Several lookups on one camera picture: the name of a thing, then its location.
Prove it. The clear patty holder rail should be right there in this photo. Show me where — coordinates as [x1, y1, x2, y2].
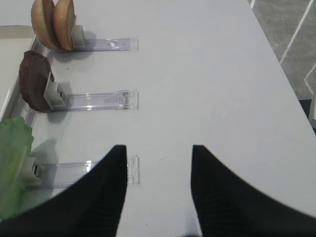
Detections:
[43, 82, 139, 112]

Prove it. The dark brown meat patty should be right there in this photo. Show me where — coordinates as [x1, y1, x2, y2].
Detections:
[19, 50, 52, 113]

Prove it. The light green lettuce leaf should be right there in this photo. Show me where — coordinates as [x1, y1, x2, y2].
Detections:
[0, 116, 34, 220]

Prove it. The brown top bun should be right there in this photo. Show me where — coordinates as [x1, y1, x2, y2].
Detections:
[53, 0, 76, 51]

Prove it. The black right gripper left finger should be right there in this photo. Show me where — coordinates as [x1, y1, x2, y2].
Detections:
[0, 145, 127, 237]

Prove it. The clear lettuce holder rail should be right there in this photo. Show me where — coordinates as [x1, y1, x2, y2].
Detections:
[18, 155, 142, 190]

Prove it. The tan bun slice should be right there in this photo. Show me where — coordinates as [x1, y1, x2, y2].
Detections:
[31, 0, 60, 50]

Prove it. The clear bun holder rail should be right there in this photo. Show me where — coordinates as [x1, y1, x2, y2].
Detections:
[71, 25, 139, 52]

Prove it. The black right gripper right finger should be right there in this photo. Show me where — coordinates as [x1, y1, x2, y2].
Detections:
[191, 145, 316, 237]

